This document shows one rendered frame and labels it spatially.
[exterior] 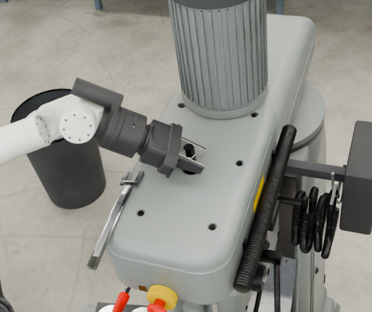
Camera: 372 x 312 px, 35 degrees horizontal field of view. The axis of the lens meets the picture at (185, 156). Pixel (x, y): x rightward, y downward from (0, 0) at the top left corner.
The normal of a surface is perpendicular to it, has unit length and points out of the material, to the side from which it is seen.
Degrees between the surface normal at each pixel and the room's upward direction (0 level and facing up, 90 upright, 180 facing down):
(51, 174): 94
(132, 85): 0
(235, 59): 90
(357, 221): 90
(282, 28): 8
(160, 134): 30
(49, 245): 0
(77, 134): 70
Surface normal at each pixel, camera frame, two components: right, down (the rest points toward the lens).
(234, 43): 0.31, 0.64
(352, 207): -0.32, 0.69
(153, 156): -0.08, 0.71
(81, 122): 0.07, 0.41
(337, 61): -0.11, -0.70
